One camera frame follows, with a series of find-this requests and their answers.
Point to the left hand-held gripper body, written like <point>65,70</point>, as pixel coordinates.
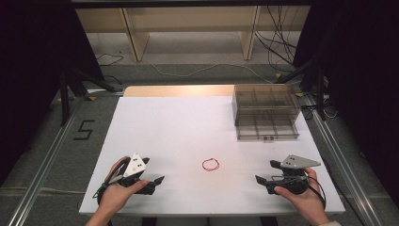
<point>134,165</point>

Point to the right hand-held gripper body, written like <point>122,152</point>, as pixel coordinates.
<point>293,175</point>

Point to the red rubber band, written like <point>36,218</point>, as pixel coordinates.
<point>202,164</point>

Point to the transparent drawer organizer box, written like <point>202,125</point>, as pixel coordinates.
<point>266,109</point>

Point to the person's right hand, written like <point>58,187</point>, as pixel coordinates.
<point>306,201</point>

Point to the person's left hand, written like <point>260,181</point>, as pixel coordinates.
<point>116,194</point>

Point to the black metal stand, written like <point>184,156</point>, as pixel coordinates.
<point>319,94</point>
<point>64,100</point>

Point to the black curtain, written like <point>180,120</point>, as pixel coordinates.
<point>360,78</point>
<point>31,62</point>

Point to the light wooden desk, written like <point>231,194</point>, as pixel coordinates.
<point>188,19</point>

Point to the aluminium floor rail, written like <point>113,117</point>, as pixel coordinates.
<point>345,169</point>
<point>40,169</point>

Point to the short aluminium rail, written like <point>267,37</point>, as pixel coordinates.
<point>105,92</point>

